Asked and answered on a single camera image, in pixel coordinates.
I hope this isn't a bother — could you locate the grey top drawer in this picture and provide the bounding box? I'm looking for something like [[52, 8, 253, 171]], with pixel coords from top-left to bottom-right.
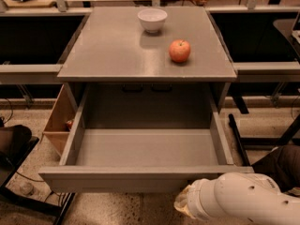
[[39, 83, 243, 193]]

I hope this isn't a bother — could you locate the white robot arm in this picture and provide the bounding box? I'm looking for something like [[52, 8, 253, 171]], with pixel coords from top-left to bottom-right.
[[174, 172, 300, 225]]

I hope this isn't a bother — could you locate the grey drawer cabinet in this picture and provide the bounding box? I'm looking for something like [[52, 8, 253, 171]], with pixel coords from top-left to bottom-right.
[[58, 7, 236, 128]]

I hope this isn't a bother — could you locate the person's dark trouser leg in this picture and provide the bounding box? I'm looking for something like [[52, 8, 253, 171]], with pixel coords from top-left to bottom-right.
[[252, 145, 300, 192]]

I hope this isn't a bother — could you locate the red item in box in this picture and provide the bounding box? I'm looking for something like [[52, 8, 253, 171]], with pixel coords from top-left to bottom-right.
[[66, 119, 74, 131]]

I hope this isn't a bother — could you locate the cardboard box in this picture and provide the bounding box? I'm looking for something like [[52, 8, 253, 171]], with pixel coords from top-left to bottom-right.
[[43, 85, 77, 156]]

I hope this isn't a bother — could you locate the red apple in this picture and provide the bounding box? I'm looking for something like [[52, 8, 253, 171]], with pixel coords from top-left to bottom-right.
[[169, 39, 191, 63]]

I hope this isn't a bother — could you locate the white ceramic bowl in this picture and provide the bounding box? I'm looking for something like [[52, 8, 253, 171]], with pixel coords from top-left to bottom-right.
[[138, 8, 168, 33]]

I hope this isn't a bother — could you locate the black floor cable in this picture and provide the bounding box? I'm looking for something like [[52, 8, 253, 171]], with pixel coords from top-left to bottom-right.
[[15, 171, 68, 204]]

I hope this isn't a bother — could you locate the grey rail right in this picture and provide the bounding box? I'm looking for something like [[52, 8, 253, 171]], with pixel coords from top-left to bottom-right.
[[232, 61, 300, 83]]

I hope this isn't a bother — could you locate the grey rail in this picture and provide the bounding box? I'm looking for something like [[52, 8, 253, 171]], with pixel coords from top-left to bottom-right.
[[232, 61, 300, 83], [0, 65, 62, 84]]

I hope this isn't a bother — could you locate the grey rail left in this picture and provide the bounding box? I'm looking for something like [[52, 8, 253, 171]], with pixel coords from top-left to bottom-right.
[[0, 65, 62, 84]]

